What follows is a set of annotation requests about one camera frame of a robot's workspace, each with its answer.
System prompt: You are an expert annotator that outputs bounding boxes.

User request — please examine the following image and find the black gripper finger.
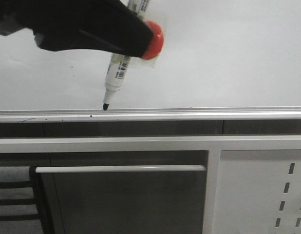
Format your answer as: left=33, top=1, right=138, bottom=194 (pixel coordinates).
left=0, top=0, right=153, bottom=58

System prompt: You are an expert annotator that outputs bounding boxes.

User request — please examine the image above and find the white pegboard panel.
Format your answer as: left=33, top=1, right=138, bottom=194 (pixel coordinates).
left=214, top=150, right=301, bottom=234

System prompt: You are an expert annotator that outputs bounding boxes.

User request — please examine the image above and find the large white whiteboard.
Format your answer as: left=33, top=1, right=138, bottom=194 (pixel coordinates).
left=0, top=0, right=301, bottom=122

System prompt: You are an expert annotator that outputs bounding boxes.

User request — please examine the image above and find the red round magnet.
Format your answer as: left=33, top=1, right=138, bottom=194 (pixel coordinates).
left=141, top=20, right=165, bottom=60

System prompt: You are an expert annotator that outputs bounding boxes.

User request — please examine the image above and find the white metal stand frame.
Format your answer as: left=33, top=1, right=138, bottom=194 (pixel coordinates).
left=0, top=135, right=301, bottom=234

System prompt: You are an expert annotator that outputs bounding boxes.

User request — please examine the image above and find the grey horizontal handle bar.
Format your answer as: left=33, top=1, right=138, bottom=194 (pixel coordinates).
left=36, top=165, right=207, bottom=174

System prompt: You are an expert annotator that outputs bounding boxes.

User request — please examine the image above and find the white whiteboard marker black tip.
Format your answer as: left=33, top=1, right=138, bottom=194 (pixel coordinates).
left=103, top=0, right=150, bottom=111

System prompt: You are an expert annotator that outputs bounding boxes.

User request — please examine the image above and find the black chair backrest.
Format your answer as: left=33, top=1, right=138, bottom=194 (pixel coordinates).
left=0, top=166, right=49, bottom=234

